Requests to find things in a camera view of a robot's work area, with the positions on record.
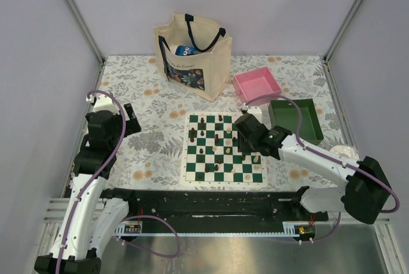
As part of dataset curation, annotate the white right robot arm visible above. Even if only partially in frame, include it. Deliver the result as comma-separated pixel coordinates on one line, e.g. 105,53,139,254
235,113,392,224

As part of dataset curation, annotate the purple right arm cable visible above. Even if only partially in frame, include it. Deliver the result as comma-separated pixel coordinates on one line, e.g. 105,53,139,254
242,95,400,245

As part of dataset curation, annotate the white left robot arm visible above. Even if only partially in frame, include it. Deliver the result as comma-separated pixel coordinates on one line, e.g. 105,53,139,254
34,90,141,273

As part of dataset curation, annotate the white toilet paper roll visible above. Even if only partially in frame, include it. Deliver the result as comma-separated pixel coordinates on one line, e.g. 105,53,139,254
330,145,359,160

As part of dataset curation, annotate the floral table cloth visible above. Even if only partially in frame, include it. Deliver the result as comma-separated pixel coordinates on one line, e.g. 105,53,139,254
98,56,345,190

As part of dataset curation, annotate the green white chess board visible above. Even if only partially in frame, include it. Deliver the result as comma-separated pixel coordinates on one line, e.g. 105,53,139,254
180,112,268,188

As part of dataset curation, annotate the blue white bottle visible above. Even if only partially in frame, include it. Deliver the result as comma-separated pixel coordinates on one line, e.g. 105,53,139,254
175,45,197,56

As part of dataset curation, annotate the pink plastic box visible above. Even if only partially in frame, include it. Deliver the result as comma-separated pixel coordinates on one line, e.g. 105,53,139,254
233,66,281,105

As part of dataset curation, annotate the beige canvas tote bag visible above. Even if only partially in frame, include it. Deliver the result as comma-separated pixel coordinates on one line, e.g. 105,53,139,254
154,13,233,101

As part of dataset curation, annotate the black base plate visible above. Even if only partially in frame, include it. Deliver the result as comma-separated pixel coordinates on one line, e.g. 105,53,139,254
101,188,328,235

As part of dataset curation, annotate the green plastic box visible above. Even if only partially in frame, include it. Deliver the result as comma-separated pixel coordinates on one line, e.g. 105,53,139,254
268,98,323,146

